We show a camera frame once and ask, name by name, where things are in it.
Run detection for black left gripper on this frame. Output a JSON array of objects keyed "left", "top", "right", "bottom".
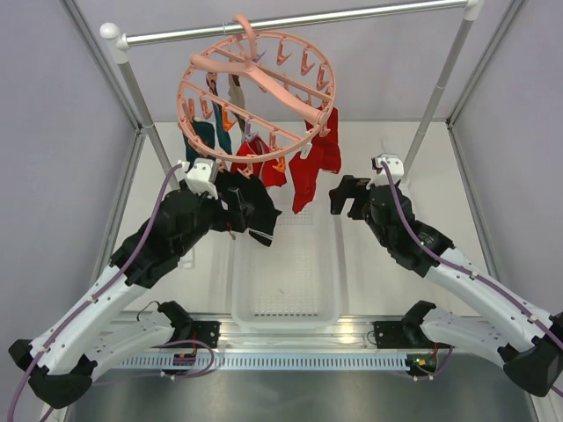
[{"left": 175, "top": 186, "right": 254, "bottom": 257}]

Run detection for black sock white stripes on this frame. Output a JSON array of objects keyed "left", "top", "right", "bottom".
[{"left": 215, "top": 171, "right": 282, "bottom": 247}]

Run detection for red sock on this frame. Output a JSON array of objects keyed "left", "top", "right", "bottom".
[
  {"left": 289, "top": 145, "right": 324, "bottom": 214},
  {"left": 237, "top": 135, "right": 287, "bottom": 188},
  {"left": 307, "top": 107, "right": 342, "bottom": 174}
]

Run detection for pink round clip hanger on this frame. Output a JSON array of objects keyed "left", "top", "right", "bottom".
[{"left": 176, "top": 38, "right": 318, "bottom": 175}]

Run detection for cream brown sock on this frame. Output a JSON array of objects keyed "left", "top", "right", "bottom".
[{"left": 228, "top": 74, "right": 245, "bottom": 133}]

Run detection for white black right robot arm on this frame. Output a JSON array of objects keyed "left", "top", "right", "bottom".
[{"left": 329, "top": 175, "right": 562, "bottom": 397}]

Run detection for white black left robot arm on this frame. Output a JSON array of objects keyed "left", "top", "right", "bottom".
[{"left": 9, "top": 187, "right": 257, "bottom": 409}]

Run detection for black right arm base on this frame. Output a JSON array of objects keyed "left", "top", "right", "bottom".
[{"left": 372, "top": 301, "right": 436, "bottom": 350}]

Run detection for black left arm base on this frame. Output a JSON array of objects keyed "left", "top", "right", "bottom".
[{"left": 157, "top": 301, "right": 221, "bottom": 348}]

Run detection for teal sock left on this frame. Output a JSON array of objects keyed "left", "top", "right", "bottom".
[{"left": 183, "top": 120, "right": 216, "bottom": 164}]

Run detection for white plastic basket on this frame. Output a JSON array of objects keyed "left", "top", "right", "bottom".
[{"left": 230, "top": 205, "right": 341, "bottom": 331}]

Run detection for white metal drying rack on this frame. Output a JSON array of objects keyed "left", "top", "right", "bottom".
[{"left": 99, "top": 1, "right": 483, "bottom": 170}]

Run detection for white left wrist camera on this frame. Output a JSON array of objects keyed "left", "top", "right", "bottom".
[{"left": 186, "top": 158, "right": 218, "bottom": 200}]

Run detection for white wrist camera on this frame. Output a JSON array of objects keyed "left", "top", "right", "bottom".
[
  {"left": 367, "top": 153, "right": 405, "bottom": 189},
  {"left": 186, "top": 158, "right": 218, "bottom": 200}
]

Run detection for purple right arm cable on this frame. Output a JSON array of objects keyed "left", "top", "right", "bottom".
[{"left": 380, "top": 160, "right": 563, "bottom": 348}]

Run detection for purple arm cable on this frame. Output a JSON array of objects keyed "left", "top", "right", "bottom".
[
  {"left": 0, "top": 163, "right": 186, "bottom": 422},
  {"left": 380, "top": 160, "right": 563, "bottom": 348}
]

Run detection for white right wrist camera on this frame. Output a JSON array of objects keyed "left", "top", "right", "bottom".
[{"left": 367, "top": 153, "right": 405, "bottom": 189}]

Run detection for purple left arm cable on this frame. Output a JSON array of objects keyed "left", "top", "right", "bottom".
[{"left": 0, "top": 163, "right": 186, "bottom": 422}]

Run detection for white slotted cable duct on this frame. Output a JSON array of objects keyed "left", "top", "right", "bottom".
[{"left": 116, "top": 352, "right": 410, "bottom": 372}]

